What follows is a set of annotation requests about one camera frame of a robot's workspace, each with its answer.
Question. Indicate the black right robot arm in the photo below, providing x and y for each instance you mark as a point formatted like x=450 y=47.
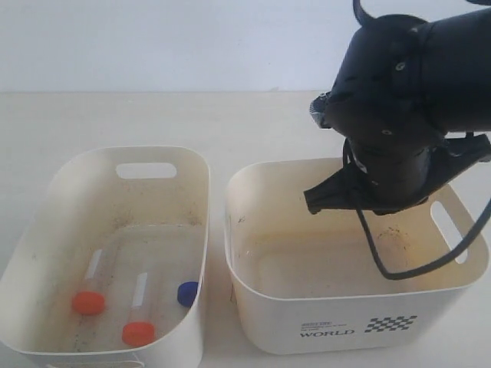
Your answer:
x=412 y=101

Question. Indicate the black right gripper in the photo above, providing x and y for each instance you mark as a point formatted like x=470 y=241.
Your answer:
x=387 y=184

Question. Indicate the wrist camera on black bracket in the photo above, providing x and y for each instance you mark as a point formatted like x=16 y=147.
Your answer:
x=317 y=110

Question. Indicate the clear tube blue cap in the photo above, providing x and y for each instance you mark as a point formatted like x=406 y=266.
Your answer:
x=186 y=293

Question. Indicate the cream plastic bin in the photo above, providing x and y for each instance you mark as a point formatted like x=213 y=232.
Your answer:
x=147 y=207
x=307 y=283

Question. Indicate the clear tube orange cap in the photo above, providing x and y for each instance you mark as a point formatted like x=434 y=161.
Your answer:
x=139 y=330
x=89 y=300

